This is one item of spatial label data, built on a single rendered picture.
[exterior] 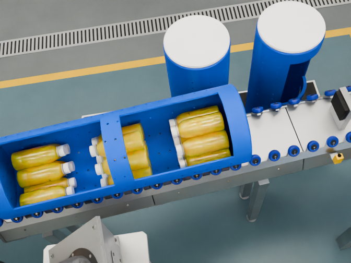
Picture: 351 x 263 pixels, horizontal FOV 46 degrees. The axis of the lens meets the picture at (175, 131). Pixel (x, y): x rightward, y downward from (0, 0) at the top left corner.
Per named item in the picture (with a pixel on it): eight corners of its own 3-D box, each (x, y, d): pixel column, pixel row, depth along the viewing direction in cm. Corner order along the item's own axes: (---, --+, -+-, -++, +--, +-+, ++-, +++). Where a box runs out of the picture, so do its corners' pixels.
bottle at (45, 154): (19, 172, 150) (64, 162, 150) (11, 168, 144) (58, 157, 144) (17, 155, 152) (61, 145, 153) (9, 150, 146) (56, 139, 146)
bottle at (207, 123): (219, 111, 147) (173, 123, 147) (221, 109, 141) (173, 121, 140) (223, 130, 147) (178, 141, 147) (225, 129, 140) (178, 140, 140)
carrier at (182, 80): (234, 141, 249) (208, 106, 261) (244, 48, 171) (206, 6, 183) (194, 165, 244) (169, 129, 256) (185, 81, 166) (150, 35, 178)
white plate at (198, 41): (243, 46, 170) (243, 48, 171) (206, 4, 182) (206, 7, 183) (185, 78, 165) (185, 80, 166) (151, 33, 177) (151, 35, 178)
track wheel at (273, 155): (280, 150, 153) (278, 147, 155) (268, 153, 153) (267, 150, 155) (281, 160, 155) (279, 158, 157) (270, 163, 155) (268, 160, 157)
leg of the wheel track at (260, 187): (257, 220, 241) (271, 183, 185) (247, 223, 241) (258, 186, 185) (254, 211, 244) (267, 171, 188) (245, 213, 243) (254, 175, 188)
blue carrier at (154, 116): (249, 174, 154) (256, 138, 129) (16, 229, 151) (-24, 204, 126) (228, 110, 167) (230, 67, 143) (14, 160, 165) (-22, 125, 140)
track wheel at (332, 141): (339, 135, 154) (336, 133, 156) (327, 139, 154) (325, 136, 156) (339, 146, 156) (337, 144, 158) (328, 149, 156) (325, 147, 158)
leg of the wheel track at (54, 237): (91, 261, 238) (54, 236, 182) (81, 263, 238) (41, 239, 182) (90, 251, 241) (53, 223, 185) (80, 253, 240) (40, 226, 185)
